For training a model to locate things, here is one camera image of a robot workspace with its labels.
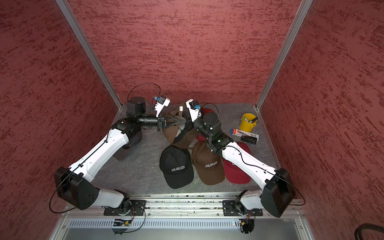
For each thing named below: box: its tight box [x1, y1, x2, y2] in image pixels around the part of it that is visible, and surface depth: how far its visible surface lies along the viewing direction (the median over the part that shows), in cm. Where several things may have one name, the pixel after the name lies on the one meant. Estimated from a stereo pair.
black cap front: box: [159, 144, 194, 189], surface depth 85 cm
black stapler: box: [240, 135, 257, 145], surface depth 100 cm
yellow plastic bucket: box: [240, 113, 258, 133], surface depth 103 cm
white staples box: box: [230, 128, 260, 142], surface depth 105 cm
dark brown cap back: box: [162, 109, 199, 149], surface depth 77 cm
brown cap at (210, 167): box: [191, 141, 225, 186], surface depth 86 cm
